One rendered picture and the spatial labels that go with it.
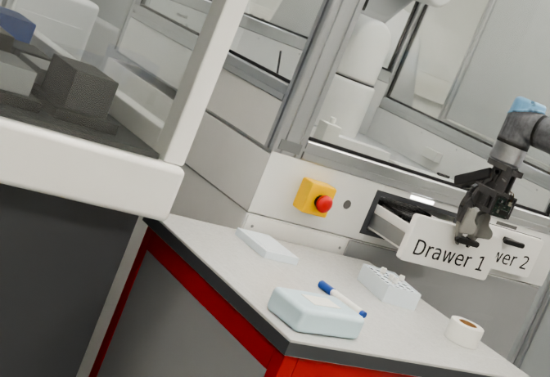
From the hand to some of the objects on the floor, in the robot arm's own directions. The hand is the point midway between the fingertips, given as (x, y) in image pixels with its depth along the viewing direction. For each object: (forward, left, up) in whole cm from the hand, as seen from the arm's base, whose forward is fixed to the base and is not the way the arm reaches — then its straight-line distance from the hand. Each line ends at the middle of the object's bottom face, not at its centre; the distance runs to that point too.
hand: (462, 239), depth 237 cm
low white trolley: (+9, +43, -90) cm, 100 cm away
